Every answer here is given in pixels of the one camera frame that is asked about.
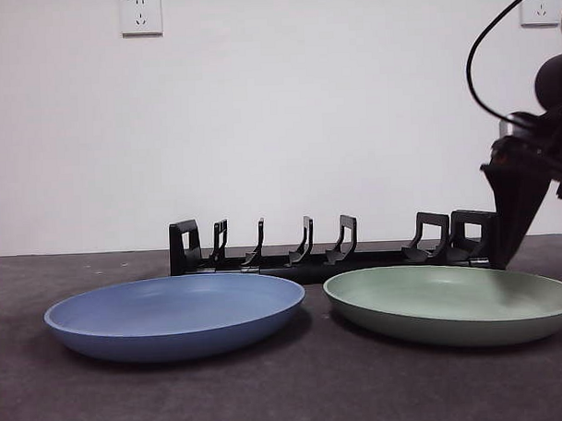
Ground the green round plate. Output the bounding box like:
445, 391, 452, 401
322, 259, 562, 353

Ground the blue round plate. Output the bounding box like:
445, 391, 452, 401
42, 271, 309, 367

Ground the black plastic plate rack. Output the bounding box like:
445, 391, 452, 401
168, 208, 502, 290

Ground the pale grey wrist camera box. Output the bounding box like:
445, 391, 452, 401
497, 111, 541, 142

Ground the black cable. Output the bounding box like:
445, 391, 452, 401
463, 0, 556, 125

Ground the white wall socket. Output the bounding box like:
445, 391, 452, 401
119, 0, 164, 40
519, 0, 561, 29

